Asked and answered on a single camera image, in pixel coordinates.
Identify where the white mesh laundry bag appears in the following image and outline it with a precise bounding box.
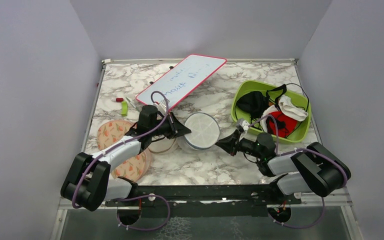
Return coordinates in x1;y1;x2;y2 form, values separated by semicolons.
177;112;221;154

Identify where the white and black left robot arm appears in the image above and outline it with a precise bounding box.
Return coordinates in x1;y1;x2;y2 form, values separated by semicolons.
60;105;192;212

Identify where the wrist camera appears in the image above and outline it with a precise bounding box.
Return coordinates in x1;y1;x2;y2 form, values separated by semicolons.
156;102;167;117
236;118;250;133

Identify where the grey marker pen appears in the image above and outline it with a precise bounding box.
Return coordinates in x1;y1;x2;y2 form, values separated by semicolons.
125;97;141;113

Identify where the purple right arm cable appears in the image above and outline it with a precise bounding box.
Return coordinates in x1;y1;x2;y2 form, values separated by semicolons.
249;114;349;230

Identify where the cream mesh laundry bag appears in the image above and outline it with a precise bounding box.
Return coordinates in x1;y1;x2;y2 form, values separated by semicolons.
148;138;179;155

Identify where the green plastic basin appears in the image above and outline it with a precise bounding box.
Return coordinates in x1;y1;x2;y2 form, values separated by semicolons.
230;80;312;145

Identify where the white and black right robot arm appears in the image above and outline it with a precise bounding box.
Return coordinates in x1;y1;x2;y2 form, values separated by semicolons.
216;129;351;204

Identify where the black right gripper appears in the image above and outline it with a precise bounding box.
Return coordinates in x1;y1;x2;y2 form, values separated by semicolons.
215;129;264;159

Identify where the white cloth garment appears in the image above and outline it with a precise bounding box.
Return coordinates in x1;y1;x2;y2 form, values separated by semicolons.
262;95;309;124

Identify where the bright red garment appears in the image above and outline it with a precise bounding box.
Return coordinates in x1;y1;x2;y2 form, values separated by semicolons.
265;111;298;138

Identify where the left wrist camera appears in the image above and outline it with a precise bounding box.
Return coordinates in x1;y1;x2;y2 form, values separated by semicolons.
156;102;167;117

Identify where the red framed whiteboard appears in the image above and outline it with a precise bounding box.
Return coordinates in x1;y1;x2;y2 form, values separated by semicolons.
135;54;227;110

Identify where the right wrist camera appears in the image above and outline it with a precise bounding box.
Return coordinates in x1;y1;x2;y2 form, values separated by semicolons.
236;118;250;133

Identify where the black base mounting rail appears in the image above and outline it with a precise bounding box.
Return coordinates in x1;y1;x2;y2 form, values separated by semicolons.
104;184;302;218

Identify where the floral pink laundry bag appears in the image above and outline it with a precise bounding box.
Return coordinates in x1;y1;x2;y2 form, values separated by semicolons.
96;120;153;182

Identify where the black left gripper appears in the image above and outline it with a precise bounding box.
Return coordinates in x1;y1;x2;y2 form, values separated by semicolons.
149;111;192;140

